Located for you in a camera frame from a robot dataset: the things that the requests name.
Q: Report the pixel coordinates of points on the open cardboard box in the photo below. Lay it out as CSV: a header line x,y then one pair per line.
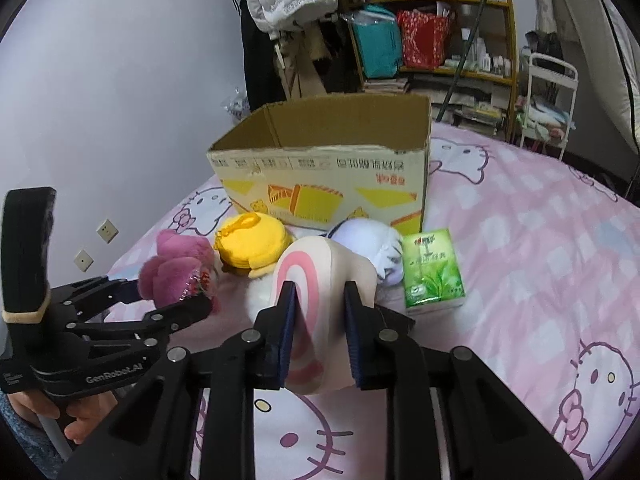
x,y
316,162

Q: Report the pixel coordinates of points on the black hanging coat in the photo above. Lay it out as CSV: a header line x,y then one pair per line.
x,y
262,81

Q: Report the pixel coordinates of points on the pink swirl roll plush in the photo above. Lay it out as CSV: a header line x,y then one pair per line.
x,y
320,268

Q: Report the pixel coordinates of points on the wall socket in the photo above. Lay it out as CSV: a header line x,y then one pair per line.
x,y
107,231
83,261

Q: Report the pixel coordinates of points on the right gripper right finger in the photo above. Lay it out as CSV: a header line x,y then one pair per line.
x,y
370,331

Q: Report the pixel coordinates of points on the yellow round plush toy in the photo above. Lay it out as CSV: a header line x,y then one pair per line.
x,y
251,244

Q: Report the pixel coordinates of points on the green pole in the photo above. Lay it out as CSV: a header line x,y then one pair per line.
x,y
468,44

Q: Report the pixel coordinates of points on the red shopping bag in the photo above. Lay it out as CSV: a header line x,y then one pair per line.
x,y
424,38

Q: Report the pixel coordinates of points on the green tissue pack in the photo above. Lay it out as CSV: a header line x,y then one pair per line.
x,y
432,277

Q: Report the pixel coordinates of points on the teal bag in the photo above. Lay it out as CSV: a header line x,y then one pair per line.
x,y
378,39

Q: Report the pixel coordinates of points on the stack of books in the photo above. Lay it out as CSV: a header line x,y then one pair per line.
x,y
398,85

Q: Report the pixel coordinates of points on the pink Hello Kitty bedsheet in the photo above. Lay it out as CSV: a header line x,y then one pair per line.
x,y
550,264

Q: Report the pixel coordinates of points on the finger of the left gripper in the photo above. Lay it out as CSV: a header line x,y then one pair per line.
x,y
178,316
100,293

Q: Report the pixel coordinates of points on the wall socket lower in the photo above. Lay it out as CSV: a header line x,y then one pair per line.
x,y
83,261

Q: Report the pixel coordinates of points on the wall socket upper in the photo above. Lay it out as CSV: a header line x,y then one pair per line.
x,y
107,231

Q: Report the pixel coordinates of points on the wooden bookshelf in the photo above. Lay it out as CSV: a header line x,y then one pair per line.
x,y
459,53

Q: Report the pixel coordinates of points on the person's left hand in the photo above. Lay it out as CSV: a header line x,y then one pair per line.
x,y
86,413

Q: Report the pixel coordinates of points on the pink fluffy plush toy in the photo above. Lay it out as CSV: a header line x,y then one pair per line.
x,y
184,266

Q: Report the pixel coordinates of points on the white rolling cart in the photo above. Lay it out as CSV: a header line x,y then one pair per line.
x,y
545,112

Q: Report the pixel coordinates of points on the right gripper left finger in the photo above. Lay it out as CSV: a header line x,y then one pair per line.
x,y
276,326

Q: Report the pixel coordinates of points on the white purple round plush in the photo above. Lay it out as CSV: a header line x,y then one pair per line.
x,y
379,243

